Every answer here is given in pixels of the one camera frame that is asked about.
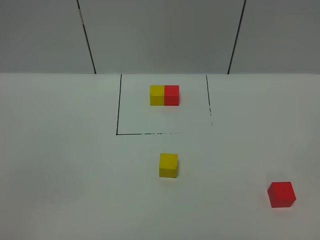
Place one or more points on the yellow template block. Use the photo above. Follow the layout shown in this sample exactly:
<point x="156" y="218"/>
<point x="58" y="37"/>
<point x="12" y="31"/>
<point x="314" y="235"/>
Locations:
<point x="157" y="95"/>

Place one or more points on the red template block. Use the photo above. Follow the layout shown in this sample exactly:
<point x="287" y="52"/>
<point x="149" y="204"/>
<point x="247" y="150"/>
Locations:
<point x="171" y="95"/>

